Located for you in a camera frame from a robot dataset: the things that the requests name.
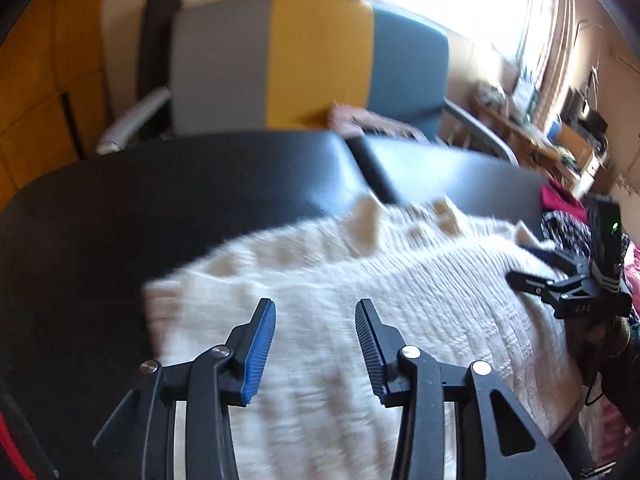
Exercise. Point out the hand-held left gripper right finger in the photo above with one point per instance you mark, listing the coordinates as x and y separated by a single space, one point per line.
372 355

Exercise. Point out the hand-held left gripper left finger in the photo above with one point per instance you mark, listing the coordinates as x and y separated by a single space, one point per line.
260 350

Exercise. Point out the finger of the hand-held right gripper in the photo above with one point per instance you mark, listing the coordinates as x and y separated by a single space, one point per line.
530 282
555 260

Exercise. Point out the white knit sweater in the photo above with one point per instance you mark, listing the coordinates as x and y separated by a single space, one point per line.
400 310

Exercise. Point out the leopard print garment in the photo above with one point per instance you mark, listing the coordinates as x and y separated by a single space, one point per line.
565 230

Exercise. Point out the dark red garment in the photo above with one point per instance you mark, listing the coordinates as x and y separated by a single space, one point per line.
562 195

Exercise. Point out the white cabinet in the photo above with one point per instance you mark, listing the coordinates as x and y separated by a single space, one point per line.
595 167

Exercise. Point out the blue round container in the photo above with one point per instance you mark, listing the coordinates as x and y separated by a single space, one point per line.
555 130

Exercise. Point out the wooden desk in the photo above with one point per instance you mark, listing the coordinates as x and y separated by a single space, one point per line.
515 132

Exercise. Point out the black appliance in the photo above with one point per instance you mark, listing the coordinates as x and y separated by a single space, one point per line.
587 112

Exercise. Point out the pink printed cushion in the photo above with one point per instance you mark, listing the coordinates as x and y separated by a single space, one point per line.
360 117

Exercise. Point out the window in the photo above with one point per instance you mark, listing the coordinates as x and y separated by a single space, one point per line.
450 0

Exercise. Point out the grey yellow blue armchair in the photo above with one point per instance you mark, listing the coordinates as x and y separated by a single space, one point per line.
320 60

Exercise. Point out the black board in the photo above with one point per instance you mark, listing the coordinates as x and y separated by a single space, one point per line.
155 60

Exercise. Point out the wooden wardrobe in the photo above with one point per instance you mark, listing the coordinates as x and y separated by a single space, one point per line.
45 85

